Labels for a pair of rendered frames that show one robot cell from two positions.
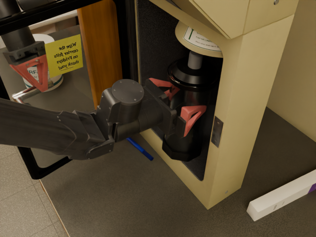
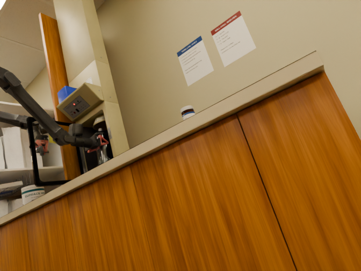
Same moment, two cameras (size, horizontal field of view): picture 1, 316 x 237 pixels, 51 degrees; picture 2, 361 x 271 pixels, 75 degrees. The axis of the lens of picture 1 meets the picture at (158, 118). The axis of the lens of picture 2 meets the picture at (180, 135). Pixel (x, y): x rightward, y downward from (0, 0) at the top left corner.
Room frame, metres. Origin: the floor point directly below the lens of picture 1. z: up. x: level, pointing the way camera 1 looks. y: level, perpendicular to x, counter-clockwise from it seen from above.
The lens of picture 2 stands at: (-0.92, 0.05, 0.71)
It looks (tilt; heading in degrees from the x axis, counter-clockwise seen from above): 15 degrees up; 336
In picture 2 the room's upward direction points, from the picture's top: 17 degrees counter-clockwise
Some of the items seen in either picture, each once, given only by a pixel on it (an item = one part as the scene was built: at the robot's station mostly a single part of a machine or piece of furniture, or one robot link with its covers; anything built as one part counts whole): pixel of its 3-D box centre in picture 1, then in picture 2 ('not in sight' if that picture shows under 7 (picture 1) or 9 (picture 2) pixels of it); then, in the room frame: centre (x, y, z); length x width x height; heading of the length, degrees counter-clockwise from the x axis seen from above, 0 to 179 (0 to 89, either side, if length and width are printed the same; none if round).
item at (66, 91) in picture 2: not in sight; (69, 96); (0.58, 0.07, 1.55); 0.10 x 0.10 x 0.09; 35
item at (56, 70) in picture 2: not in sight; (84, 100); (0.81, -0.03, 1.64); 0.49 x 0.03 x 1.40; 125
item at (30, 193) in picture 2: not in sight; (34, 197); (0.91, 0.40, 1.01); 0.13 x 0.13 x 0.15
